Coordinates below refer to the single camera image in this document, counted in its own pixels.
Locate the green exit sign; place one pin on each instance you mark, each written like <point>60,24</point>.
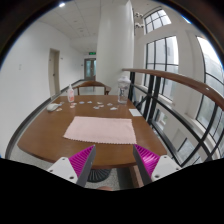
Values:
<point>92,53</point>

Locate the black table pedestal base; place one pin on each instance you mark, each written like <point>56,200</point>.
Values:
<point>98,175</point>

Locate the white paper sheet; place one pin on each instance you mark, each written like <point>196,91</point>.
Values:
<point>135,112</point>

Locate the pink towel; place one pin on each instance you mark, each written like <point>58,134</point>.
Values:
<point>101,130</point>

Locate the wooden handrail with black railing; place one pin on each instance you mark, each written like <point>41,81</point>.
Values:
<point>186,114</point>

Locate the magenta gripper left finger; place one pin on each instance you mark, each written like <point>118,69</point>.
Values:
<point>76,168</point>

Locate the wooden chair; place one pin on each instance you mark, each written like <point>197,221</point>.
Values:
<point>92,88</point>

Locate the clear plastic jar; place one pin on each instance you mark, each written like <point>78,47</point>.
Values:
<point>123,89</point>

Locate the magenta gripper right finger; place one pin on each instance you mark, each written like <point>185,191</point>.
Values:
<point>153,167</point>

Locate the white object on table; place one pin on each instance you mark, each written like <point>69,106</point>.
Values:
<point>53,106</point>

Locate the beige side door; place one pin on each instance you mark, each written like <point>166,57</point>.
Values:
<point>53,72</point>

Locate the double glass door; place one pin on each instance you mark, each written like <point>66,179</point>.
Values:
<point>90,68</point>

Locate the clear sanitizer bottle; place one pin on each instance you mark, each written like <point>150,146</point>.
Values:
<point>70,94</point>

